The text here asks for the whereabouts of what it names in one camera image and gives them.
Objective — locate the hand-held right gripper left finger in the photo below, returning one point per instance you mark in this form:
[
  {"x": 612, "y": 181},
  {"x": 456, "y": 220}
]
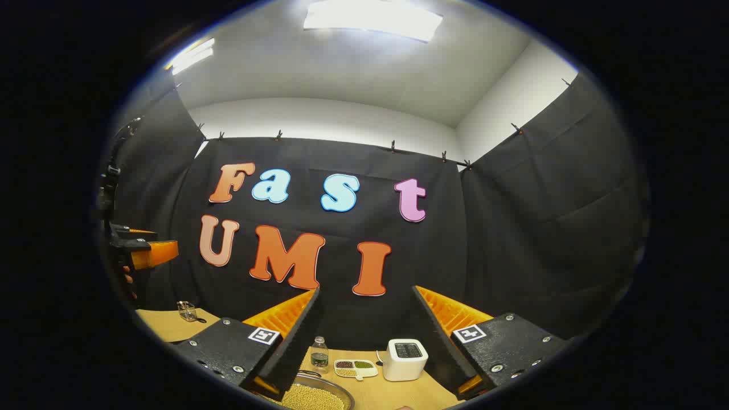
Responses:
[{"x": 293, "y": 347}]

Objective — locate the white toaster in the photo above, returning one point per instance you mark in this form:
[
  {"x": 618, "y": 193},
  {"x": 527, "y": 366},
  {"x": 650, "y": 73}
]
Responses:
[{"x": 404, "y": 361}]

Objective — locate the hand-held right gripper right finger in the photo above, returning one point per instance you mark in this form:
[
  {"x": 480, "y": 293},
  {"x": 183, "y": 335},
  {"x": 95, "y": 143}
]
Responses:
[{"x": 441, "y": 353}]

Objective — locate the rectangular ceiling light panel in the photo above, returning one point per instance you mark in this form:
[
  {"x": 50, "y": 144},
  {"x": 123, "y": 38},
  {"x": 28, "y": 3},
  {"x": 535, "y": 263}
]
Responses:
[
  {"x": 373, "y": 20},
  {"x": 192, "y": 56}
]

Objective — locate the row of black backdrop clips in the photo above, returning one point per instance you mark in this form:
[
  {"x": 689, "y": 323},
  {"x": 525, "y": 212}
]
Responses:
[{"x": 278, "y": 135}]

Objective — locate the white divided dish of beans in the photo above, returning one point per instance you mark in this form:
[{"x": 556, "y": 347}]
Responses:
[{"x": 356, "y": 369}]

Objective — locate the clear plastic water bottle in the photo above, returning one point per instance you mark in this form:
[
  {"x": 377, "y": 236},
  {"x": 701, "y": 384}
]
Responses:
[{"x": 319, "y": 356}]

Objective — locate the pile of yellow soybeans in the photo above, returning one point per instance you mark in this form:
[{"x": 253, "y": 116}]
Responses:
[{"x": 313, "y": 398}]

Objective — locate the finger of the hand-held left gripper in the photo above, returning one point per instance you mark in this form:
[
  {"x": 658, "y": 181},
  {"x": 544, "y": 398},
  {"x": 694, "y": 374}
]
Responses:
[
  {"x": 156, "y": 253},
  {"x": 134, "y": 232}
]

